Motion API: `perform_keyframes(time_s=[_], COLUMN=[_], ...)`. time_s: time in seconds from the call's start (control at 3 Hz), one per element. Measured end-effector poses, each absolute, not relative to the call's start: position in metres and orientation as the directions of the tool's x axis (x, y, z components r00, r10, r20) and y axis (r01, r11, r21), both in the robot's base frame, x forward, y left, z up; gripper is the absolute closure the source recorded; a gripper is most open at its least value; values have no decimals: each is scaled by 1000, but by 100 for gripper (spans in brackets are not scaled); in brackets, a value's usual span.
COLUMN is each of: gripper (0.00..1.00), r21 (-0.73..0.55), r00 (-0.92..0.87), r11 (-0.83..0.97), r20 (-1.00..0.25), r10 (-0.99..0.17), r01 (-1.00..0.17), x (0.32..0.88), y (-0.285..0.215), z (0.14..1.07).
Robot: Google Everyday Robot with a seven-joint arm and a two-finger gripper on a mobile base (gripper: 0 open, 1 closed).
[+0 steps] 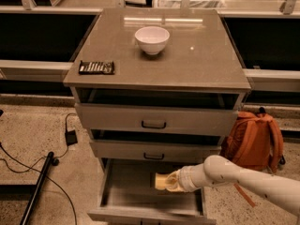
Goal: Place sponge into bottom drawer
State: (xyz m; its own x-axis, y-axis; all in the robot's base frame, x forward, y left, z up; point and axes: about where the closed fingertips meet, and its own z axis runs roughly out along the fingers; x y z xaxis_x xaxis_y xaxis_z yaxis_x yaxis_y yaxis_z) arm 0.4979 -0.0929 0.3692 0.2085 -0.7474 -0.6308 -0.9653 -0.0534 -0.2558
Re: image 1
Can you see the grey bottom drawer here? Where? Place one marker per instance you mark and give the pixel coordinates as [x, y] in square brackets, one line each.
[128, 197]

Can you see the grey drawer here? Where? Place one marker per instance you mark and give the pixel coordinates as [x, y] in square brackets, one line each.
[128, 197]
[154, 146]
[166, 112]

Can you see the grey drawer cabinet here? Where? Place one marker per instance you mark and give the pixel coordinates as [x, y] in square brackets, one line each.
[199, 57]

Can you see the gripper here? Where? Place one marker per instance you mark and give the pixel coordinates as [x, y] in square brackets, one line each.
[184, 180]

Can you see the grey middle drawer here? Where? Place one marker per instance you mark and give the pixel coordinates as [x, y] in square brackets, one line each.
[154, 146]

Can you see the grey top drawer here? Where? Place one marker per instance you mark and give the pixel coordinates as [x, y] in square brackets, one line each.
[166, 112]

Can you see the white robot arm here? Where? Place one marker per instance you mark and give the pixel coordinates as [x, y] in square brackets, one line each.
[217, 170]

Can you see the orange backpack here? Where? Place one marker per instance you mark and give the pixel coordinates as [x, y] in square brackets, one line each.
[255, 142]

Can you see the black power adapter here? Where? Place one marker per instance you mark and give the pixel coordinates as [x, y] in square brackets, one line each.
[71, 137]

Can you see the white ceramic bowl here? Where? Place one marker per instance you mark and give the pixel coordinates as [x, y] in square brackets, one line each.
[152, 39]

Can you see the black metal pole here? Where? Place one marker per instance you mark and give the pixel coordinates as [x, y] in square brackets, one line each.
[37, 188]

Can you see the yellow sponge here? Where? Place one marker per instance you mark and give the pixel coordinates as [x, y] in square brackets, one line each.
[162, 181]

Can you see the black snack packet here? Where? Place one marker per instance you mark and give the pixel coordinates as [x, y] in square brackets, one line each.
[96, 68]

